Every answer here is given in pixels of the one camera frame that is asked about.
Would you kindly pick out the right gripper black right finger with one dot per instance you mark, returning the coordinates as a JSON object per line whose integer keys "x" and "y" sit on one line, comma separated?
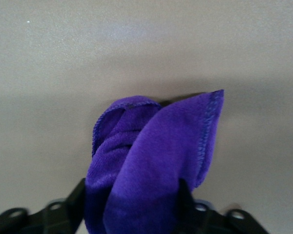
{"x": 210, "y": 219}

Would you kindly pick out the purple microfibre cloth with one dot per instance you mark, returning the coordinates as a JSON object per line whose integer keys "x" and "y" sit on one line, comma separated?
{"x": 149, "y": 158}

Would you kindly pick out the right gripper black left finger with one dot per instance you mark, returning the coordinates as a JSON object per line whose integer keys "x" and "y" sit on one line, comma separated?
{"x": 51, "y": 219}

